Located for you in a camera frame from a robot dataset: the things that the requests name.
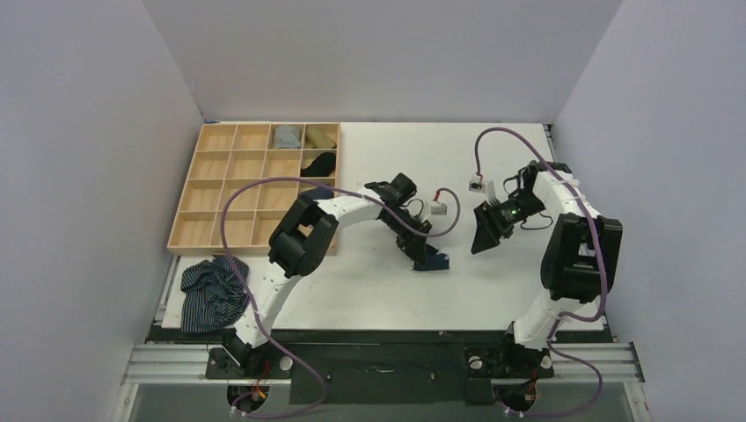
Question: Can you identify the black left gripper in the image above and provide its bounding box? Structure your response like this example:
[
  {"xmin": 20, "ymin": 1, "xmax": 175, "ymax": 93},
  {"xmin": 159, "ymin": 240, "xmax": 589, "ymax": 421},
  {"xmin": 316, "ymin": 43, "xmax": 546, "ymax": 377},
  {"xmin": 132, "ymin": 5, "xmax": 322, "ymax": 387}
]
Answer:
[{"xmin": 381, "ymin": 211, "xmax": 431, "ymax": 269}]

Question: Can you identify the navy white-trimmed bear underwear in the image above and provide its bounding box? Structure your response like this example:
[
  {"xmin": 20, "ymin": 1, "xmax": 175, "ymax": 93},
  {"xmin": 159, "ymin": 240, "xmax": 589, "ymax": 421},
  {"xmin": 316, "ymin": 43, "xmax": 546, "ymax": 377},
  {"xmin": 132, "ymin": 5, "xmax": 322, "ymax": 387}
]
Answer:
[{"xmin": 412, "ymin": 244, "xmax": 450, "ymax": 273}]

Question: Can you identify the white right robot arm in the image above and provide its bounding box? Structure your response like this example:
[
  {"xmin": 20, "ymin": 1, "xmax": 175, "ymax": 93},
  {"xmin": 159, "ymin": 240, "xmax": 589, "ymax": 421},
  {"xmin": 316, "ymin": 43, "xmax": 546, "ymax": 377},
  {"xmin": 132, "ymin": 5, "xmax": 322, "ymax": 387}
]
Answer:
[{"xmin": 471, "ymin": 161, "xmax": 623, "ymax": 378}]

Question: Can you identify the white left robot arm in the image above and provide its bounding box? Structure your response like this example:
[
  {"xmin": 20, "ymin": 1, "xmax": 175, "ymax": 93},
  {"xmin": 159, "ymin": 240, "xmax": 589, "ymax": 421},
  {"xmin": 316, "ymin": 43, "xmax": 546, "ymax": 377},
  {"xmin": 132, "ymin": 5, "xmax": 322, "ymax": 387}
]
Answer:
[{"xmin": 223, "ymin": 173, "xmax": 432, "ymax": 378}]

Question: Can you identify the navy rolled underwear in tray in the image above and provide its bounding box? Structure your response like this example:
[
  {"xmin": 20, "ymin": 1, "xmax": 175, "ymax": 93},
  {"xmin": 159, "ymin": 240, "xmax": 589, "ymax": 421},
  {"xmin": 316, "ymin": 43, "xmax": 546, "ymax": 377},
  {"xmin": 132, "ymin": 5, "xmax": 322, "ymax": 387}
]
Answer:
[{"xmin": 299, "ymin": 186, "xmax": 334, "ymax": 200}]

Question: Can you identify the black rolled underwear in tray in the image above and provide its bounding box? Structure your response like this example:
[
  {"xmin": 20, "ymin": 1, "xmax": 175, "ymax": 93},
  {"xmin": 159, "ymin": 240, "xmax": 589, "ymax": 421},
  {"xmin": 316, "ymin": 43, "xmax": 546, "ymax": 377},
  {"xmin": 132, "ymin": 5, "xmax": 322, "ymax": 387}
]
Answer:
[{"xmin": 300, "ymin": 152, "xmax": 337, "ymax": 178}]

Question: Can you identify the olive rolled underwear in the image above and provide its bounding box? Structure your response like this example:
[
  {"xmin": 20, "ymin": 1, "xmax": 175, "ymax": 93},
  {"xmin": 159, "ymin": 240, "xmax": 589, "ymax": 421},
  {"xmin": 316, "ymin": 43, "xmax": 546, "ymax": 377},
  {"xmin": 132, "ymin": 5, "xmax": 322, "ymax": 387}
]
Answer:
[{"xmin": 305, "ymin": 127, "xmax": 337, "ymax": 149}]

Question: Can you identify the grey striped rolled underwear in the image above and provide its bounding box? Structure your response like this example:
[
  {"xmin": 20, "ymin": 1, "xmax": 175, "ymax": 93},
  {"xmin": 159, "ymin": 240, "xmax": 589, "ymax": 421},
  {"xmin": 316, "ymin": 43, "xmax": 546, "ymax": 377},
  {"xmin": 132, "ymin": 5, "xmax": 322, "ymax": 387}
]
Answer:
[{"xmin": 273, "ymin": 125, "xmax": 302, "ymax": 149}]

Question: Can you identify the navy striped crumpled underwear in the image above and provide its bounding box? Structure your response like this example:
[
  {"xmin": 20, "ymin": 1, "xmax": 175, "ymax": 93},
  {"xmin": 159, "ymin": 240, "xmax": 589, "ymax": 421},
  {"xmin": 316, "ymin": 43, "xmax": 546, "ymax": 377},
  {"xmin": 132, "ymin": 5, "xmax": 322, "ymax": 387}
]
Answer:
[{"xmin": 180, "ymin": 255, "xmax": 250, "ymax": 335}]

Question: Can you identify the wooden compartment organizer tray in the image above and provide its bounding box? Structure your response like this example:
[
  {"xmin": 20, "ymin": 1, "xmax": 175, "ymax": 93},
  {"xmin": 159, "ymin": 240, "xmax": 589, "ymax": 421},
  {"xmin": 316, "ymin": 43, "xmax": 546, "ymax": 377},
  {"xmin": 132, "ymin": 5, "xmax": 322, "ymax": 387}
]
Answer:
[{"xmin": 167, "ymin": 122, "xmax": 341, "ymax": 256}]

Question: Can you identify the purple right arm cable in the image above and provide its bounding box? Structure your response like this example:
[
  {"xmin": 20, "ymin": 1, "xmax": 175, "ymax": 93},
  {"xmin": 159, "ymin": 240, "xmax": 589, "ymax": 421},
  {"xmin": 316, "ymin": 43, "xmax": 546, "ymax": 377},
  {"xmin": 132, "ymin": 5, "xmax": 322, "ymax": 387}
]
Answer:
[{"xmin": 469, "ymin": 127, "xmax": 611, "ymax": 418}]

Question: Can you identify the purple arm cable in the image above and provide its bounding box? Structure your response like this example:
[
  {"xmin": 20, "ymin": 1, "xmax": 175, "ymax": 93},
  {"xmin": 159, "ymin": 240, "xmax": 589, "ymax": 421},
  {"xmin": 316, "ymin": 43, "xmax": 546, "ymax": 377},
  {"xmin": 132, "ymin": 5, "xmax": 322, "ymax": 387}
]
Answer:
[
  {"xmin": 469, "ymin": 127, "xmax": 611, "ymax": 418},
  {"xmin": 218, "ymin": 178, "xmax": 463, "ymax": 420}
]

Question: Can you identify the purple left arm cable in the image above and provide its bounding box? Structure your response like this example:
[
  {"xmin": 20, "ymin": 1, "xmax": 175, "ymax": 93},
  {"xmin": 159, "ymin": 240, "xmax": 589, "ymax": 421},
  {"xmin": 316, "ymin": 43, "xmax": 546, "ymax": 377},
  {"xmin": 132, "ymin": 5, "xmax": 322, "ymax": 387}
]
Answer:
[{"xmin": 218, "ymin": 178, "xmax": 463, "ymax": 420}]

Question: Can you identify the aluminium rail base frame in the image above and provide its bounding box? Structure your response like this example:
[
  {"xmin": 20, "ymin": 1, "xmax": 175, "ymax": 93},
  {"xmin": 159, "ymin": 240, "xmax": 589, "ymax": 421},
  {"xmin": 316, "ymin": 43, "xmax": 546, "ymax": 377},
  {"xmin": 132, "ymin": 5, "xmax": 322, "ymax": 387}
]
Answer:
[{"xmin": 113, "ymin": 328, "xmax": 652, "ymax": 421}]

